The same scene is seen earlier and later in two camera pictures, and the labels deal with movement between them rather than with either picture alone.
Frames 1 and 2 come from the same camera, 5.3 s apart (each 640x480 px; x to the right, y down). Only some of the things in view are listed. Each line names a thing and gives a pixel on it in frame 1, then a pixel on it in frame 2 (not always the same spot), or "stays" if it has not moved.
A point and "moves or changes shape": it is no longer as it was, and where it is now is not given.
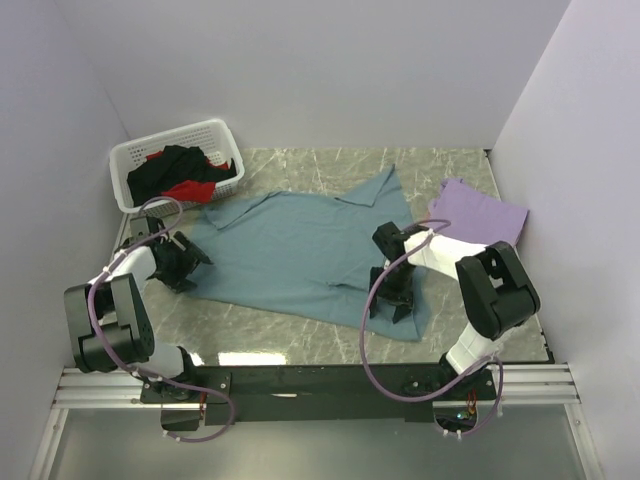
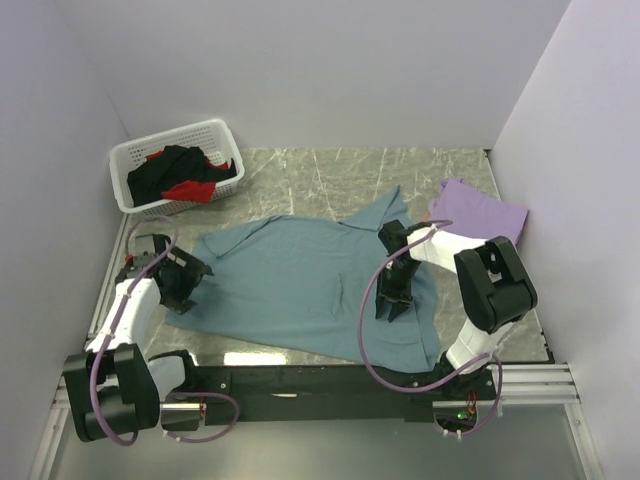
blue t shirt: [305, 255] moves or changes shape
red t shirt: [192, 190] stays
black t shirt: [172, 166] stays
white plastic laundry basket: [197, 164] stays
